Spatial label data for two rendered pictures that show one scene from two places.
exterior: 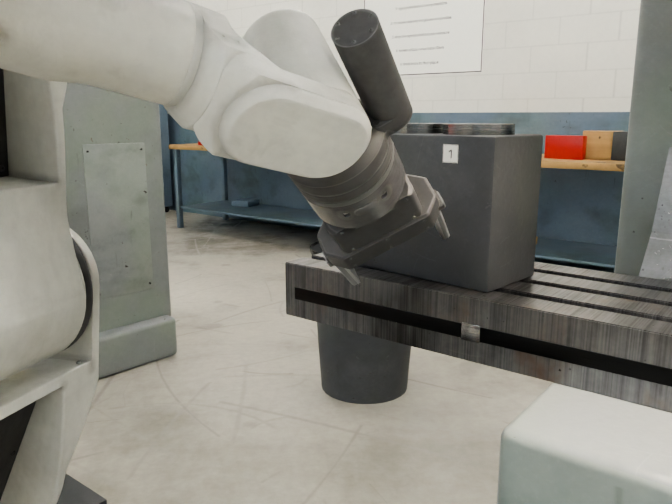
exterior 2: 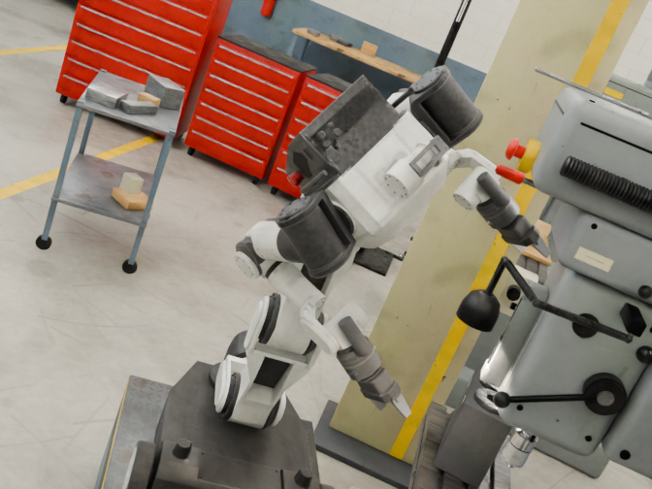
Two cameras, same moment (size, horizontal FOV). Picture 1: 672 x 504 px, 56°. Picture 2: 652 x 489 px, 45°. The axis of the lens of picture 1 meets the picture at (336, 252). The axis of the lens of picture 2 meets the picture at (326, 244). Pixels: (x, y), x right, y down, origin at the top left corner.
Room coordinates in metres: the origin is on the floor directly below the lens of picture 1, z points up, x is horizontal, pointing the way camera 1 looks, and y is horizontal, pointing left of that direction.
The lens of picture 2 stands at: (-0.52, -1.32, 1.96)
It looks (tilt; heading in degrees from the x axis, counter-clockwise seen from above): 20 degrees down; 57
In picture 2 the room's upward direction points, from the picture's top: 22 degrees clockwise
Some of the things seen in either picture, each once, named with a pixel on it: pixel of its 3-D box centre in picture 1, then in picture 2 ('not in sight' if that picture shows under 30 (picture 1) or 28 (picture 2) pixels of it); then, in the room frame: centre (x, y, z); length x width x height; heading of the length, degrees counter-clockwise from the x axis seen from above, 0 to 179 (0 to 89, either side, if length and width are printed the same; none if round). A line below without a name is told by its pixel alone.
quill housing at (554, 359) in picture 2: not in sight; (577, 348); (0.64, -0.44, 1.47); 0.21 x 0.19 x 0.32; 52
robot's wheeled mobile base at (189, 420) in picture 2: not in sight; (240, 421); (0.56, 0.42, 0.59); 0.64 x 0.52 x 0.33; 71
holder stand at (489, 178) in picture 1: (442, 198); (478, 423); (0.85, -0.15, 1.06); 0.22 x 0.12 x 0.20; 46
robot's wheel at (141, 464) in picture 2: not in sight; (136, 477); (0.23, 0.28, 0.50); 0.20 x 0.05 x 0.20; 71
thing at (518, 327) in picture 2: not in sight; (513, 334); (0.55, -0.37, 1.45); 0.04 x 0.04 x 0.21; 52
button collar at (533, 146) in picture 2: not in sight; (529, 155); (0.46, -0.30, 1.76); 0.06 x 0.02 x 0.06; 52
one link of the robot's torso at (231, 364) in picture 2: not in sight; (249, 391); (0.57, 0.45, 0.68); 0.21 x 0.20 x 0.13; 71
